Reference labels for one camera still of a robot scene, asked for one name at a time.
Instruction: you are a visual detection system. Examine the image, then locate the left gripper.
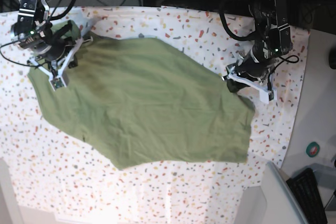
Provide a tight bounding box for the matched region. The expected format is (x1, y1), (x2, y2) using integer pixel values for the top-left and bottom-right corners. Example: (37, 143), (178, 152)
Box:
(226, 45), (276, 93)

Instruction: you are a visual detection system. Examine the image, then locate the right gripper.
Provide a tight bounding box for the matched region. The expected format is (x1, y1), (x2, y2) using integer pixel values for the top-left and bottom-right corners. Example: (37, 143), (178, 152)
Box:
(19, 22), (78, 69)

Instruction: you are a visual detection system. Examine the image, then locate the green t-shirt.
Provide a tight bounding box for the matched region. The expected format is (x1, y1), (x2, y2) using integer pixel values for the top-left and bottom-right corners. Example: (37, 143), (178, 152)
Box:
(28, 32), (255, 169)

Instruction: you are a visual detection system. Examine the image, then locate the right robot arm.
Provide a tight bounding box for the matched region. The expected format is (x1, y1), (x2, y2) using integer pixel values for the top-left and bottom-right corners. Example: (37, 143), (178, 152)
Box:
(11, 0), (76, 62)

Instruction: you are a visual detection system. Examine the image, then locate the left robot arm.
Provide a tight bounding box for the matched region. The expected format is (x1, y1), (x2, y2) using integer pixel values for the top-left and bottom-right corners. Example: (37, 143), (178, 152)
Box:
(210, 0), (299, 100)

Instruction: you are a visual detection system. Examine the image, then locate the green tape roll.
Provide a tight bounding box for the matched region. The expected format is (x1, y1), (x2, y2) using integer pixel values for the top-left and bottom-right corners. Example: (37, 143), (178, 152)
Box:
(306, 142), (320, 158)

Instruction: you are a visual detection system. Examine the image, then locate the black keyboard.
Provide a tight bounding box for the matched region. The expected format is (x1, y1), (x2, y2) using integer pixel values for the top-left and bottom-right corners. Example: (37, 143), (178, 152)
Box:
(286, 168), (328, 224)

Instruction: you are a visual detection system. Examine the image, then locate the terrazzo pattern tablecloth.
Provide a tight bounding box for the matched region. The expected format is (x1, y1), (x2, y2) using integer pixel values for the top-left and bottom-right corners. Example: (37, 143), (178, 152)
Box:
(1, 6), (310, 223)

